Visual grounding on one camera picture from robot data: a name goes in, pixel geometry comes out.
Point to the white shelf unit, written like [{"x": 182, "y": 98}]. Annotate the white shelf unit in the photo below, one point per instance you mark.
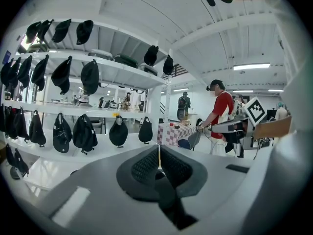
[{"x": 117, "y": 75}]

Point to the ceiling light tube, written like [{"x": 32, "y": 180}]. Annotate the ceiling light tube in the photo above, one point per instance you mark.
[
  {"x": 180, "y": 89},
  {"x": 275, "y": 90},
  {"x": 252, "y": 66},
  {"x": 242, "y": 91}
]

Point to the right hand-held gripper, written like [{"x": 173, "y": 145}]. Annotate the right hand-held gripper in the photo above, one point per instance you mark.
[{"x": 255, "y": 110}]

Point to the person's right forearm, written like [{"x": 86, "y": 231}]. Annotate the person's right forearm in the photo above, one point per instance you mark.
[{"x": 274, "y": 128}]

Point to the dark blue chair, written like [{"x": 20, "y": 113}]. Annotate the dark blue chair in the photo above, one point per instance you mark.
[{"x": 185, "y": 143}]

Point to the dark green case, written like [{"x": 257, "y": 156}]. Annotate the dark green case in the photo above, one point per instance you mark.
[{"x": 126, "y": 60}]

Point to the table with red checked cloth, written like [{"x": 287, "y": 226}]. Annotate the table with red checked cloth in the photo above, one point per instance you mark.
[{"x": 171, "y": 134}]

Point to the white case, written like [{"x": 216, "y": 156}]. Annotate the white case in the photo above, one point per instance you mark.
[{"x": 100, "y": 54}]

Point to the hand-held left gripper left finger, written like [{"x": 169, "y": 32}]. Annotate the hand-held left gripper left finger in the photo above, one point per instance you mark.
[{"x": 97, "y": 185}]

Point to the person's beige shirt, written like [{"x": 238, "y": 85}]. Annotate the person's beige shirt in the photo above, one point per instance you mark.
[{"x": 300, "y": 82}]

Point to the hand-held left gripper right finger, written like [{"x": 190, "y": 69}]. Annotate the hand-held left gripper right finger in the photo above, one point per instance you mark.
[{"x": 220, "y": 180}]

